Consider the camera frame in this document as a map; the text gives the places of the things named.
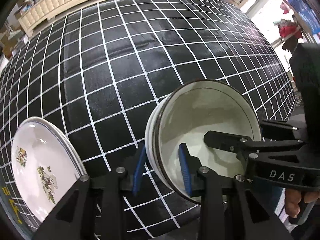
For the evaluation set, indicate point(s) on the white plate pink petals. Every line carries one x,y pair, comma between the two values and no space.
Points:
67,145

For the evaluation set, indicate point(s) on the white plate with dog pattern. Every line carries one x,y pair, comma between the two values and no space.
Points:
43,171

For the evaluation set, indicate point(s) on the green rimmed patterned bowl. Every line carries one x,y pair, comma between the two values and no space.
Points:
187,115

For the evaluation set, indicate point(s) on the black white checkered tablecloth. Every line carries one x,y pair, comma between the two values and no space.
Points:
98,73

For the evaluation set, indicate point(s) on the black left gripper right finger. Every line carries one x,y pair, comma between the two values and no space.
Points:
229,208

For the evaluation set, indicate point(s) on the blue plastic crate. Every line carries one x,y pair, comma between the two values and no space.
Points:
306,13

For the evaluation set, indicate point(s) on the white grey patterned bowl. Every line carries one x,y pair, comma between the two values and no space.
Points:
148,140

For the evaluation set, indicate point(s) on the person right hand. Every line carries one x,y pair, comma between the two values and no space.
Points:
294,197

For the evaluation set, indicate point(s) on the grey sofa cushion gold crown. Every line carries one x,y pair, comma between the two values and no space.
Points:
11,215

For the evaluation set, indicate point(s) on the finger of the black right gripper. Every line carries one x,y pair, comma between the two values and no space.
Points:
282,130
227,142

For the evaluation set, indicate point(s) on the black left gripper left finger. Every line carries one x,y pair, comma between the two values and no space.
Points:
74,216

